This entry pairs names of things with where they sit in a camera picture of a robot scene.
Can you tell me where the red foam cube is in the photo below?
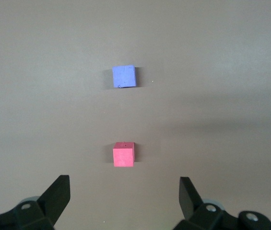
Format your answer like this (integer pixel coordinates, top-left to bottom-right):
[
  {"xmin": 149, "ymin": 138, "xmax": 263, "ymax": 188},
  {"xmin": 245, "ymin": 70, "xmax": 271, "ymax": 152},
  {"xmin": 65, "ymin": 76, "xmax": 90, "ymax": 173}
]
[{"xmin": 113, "ymin": 141, "xmax": 135, "ymax": 168}]

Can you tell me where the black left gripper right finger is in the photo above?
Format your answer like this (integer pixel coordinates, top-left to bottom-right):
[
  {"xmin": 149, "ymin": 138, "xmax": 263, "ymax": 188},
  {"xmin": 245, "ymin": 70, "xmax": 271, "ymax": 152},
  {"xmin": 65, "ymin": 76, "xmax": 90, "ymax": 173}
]
[{"xmin": 173, "ymin": 176, "xmax": 271, "ymax": 230}]

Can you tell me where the purple foam cube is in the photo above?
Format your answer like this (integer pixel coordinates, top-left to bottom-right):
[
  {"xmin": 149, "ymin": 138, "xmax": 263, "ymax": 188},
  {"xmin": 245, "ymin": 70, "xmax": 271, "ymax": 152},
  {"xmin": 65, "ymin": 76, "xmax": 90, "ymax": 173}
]
[{"xmin": 112, "ymin": 64, "xmax": 136, "ymax": 89}]

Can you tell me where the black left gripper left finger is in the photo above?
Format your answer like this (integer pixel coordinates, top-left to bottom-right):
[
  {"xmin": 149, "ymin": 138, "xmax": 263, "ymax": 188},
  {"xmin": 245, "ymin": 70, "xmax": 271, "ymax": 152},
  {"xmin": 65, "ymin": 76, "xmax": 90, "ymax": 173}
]
[{"xmin": 0, "ymin": 174, "xmax": 71, "ymax": 230}]

